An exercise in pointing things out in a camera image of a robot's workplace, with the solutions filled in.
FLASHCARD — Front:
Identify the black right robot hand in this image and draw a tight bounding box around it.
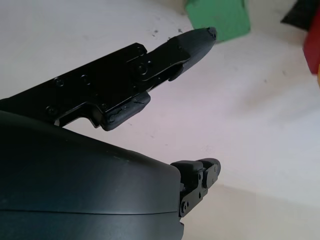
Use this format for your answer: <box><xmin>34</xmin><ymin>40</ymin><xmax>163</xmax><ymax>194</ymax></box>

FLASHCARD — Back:
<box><xmin>0</xmin><ymin>26</ymin><xmax>222</xmax><ymax>240</ymax></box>

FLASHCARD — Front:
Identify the green wooden cube block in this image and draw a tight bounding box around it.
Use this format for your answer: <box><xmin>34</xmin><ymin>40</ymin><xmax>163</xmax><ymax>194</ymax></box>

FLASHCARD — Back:
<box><xmin>184</xmin><ymin>0</ymin><xmax>252</xmax><ymax>45</ymax></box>

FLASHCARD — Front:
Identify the red wooden cube block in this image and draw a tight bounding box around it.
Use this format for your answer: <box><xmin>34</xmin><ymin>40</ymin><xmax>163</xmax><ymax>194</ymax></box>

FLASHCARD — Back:
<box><xmin>303</xmin><ymin>14</ymin><xmax>320</xmax><ymax>76</ymax></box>

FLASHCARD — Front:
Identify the black tape strip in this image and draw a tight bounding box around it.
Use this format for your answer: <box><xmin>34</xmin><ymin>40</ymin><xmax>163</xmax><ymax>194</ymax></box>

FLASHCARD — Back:
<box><xmin>280</xmin><ymin>0</ymin><xmax>320</xmax><ymax>32</ymax></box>

